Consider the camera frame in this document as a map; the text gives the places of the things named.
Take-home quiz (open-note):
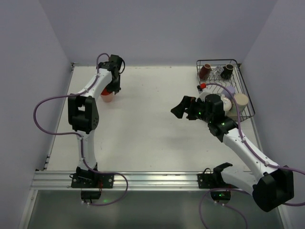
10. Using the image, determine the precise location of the pink plastic cup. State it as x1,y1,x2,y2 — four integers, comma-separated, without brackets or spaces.
100,89,114,103

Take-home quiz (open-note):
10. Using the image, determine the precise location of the white patterned mug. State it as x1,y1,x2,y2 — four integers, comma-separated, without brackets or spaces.
221,94,232,115

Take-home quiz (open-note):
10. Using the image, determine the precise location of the lavender cup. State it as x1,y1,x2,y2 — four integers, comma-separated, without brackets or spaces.
221,86,236,100

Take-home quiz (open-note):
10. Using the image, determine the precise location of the beige patterned mug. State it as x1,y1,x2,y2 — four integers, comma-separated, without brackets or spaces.
227,93,249,117

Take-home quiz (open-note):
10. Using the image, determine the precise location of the black wire dish rack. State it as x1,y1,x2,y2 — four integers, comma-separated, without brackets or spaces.
196,59,255,122

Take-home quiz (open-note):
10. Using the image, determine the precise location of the clear glass cup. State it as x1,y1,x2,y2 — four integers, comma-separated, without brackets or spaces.
211,66,224,77

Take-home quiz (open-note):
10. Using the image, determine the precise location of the brown ceramic cup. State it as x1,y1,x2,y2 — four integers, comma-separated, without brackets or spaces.
199,63,211,80

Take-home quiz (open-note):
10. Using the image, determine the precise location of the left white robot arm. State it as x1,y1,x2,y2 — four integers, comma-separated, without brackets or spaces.
68,54,125,184

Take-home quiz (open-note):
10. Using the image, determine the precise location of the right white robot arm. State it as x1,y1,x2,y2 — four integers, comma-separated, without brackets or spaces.
171,94,294,212

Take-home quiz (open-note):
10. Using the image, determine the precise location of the black mug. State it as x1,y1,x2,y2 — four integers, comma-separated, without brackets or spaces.
220,64,234,80

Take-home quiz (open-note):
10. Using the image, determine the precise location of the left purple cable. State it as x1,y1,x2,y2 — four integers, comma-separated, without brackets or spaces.
33,52,129,207

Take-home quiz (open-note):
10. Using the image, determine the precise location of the purple cable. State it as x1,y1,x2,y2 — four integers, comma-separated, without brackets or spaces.
199,83,305,229
33,52,129,207

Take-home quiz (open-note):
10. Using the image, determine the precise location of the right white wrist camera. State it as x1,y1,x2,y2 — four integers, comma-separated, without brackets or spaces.
197,83,213,102

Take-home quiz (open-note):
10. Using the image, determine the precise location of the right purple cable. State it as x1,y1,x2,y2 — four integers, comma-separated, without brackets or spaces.
199,83,305,229

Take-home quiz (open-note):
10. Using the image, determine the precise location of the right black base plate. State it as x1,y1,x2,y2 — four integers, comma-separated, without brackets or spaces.
197,162,237,189

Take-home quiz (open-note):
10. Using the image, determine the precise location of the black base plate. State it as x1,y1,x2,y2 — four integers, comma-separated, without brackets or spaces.
197,162,237,189
69,167,114,188

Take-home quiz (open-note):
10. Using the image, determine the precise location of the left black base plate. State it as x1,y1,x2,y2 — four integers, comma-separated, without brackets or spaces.
69,167,114,188

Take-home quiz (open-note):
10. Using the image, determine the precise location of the aluminium mounting rail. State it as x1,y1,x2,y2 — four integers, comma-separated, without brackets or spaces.
30,169,255,191

